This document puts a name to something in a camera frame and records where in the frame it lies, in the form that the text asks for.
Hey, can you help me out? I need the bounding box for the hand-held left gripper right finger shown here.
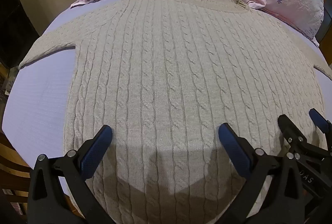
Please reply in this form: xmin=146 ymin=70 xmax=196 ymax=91
xmin=218 ymin=123 xmax=307 ymax=224

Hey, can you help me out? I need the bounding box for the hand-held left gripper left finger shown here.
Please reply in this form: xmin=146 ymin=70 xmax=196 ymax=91
xmin=28 ymin=124 xmax=115 ymax=224

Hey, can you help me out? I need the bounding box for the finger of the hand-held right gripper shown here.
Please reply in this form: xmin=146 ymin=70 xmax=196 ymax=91
xmin=309 ymin=108 xmax=332 ymax=134
xmin=277 ymin=114 xmax=312 ymax=155

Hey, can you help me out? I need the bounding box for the beige cable-knit sweater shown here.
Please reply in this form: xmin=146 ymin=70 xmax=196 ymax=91
xmin=19 ymin=0 xmax=328 ymax=224

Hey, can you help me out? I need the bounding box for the lavender bed sheet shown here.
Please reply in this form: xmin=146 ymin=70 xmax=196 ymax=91
xmin=1 ymin=0 xmax=332 ymax=205

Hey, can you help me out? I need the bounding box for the brown wooden furniture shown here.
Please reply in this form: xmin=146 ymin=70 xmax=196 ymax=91
xmin=0 ymin=58 xmax=35 ymax=217

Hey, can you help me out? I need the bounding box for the dark cabinet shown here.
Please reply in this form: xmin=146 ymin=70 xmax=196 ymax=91
xmin=0 ymin=0 xmax=40 ymax=69

